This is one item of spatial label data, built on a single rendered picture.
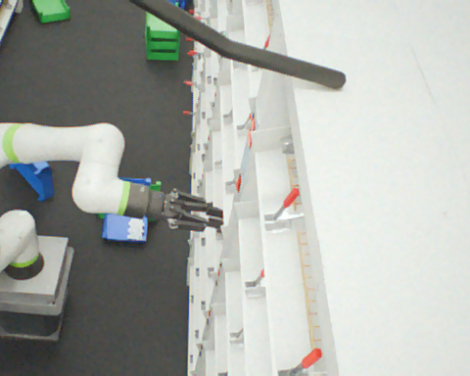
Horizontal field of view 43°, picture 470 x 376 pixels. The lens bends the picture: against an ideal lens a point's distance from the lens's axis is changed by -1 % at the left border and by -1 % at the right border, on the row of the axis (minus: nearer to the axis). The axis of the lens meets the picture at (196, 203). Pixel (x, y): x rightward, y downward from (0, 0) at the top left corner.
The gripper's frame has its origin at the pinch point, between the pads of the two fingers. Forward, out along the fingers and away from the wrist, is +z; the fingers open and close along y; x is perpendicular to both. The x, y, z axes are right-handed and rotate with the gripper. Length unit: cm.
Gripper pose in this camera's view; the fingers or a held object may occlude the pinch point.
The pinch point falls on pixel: (219, 218)
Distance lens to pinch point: 161.4
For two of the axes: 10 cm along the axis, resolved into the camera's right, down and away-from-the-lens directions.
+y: -0.1, 7.5, -6.6
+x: 3.0, -6.3, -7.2
